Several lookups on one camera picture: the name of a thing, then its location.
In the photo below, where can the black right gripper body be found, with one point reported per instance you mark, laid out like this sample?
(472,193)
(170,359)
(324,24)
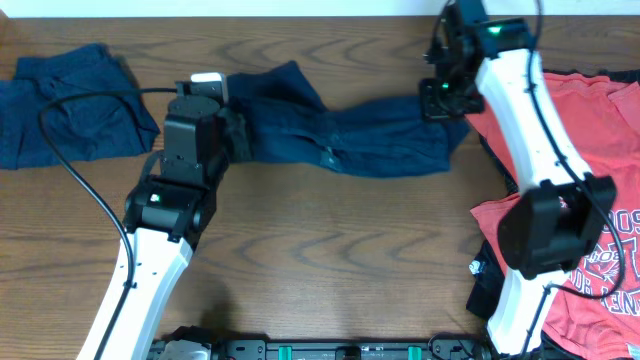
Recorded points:
(456,95)

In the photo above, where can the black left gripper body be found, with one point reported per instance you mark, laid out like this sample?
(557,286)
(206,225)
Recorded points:
(235,134)

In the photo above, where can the navy blue shorts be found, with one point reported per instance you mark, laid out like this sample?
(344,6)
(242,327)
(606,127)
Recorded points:
(287,122)

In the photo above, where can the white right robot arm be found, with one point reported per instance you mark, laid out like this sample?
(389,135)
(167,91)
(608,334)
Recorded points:
(483,64)

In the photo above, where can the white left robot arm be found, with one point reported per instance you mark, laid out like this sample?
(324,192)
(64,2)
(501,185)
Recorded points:
(165,216)

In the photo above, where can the folded navy cloth left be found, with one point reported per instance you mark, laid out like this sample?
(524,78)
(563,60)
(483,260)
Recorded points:
(84,130)

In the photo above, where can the black garment under pile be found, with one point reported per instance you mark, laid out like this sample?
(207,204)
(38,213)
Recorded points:
(489,278)

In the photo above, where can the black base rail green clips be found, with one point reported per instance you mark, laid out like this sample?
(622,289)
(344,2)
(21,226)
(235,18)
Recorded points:
(440,348)

